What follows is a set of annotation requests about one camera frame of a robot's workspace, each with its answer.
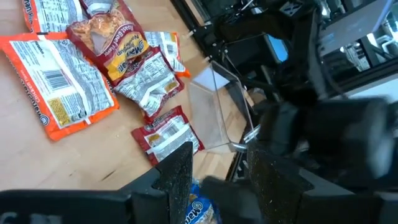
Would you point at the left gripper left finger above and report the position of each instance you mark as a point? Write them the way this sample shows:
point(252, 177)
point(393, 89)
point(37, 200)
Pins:
point(177, 180)

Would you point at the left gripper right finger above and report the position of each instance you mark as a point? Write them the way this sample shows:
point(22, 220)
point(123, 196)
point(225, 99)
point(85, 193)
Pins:
point(273, 186)

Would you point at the blue ramen pack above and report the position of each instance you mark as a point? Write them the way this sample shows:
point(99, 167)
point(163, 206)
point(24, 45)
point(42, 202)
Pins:
point(197, 211)

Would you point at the red roast beef ramen pack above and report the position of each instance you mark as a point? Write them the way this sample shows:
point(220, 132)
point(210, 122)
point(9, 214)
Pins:
point(149, 84)
point(168, 133)
point(109, 37)
point(98, 6)

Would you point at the clear rounded plastic bin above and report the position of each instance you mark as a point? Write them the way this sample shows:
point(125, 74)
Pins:
point(214, 121)

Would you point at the orange chicken ramen pack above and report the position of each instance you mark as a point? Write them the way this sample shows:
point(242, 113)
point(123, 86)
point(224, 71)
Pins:
point(169, 49)
point(62, 87)
point(53, 14)

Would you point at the blue lit monitor screen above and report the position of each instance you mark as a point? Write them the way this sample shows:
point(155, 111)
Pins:
point(277, 48)

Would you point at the black table-level camera mount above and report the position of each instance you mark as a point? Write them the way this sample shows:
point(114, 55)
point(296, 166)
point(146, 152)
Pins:
point(335, 140)

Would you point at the black aluminium table frame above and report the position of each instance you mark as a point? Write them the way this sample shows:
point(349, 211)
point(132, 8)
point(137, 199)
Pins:
point(199, 29)

